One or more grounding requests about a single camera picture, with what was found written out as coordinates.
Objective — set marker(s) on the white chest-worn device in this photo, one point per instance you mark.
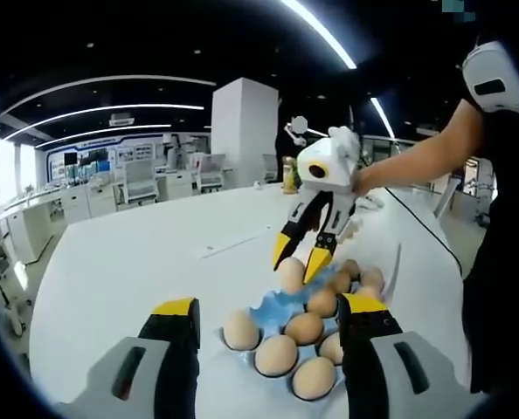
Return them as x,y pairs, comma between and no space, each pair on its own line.
495,61

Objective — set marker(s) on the white crumpled cloth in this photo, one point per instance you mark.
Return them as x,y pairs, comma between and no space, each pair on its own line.
373,203

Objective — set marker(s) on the blue framed wall display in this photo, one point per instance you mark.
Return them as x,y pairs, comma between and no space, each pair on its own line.
111,153

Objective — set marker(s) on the white table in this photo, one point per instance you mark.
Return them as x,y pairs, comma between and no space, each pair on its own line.
111,283

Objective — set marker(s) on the blue egg tray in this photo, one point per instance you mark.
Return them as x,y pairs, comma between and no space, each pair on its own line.
277,305

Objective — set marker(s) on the white workbench row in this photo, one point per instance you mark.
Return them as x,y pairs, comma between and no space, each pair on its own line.
28,218

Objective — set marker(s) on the curved ceiling light strip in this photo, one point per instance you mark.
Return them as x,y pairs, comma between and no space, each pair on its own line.
133,77
133,107
111,130

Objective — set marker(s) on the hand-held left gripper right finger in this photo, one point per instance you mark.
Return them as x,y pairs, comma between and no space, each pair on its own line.
366,349

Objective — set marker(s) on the person's black clothed torso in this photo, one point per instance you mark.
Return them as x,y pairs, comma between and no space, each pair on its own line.
500,262

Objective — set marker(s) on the person's right hand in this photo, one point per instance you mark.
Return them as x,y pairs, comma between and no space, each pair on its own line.
365,181

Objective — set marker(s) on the clear plastic egg tray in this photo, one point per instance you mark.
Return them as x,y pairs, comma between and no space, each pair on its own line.
373,244

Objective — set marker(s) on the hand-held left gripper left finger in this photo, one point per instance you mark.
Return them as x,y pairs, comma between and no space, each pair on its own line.
176,349

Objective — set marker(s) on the white square pillar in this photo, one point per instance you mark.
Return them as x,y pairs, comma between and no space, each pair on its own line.
244,131

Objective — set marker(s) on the white laboratory machine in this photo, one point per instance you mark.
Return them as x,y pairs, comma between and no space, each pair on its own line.
176,157

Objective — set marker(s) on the long ceiling light strip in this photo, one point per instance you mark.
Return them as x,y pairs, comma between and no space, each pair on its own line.
331,42
382,115

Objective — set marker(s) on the ceiling air conditioner unit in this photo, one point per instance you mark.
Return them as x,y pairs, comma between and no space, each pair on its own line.
122,119

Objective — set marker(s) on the brown chicken egg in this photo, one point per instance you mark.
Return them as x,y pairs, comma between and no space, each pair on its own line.
241,331
340,283
291,276
330,348
323,302
366,291
304,328
314,377
277,355
371,277
352,268

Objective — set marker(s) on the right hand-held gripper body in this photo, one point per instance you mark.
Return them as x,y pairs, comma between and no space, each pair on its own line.
334,170

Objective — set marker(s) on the yellow drink bottle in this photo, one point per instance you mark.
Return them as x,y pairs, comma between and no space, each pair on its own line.
289,179

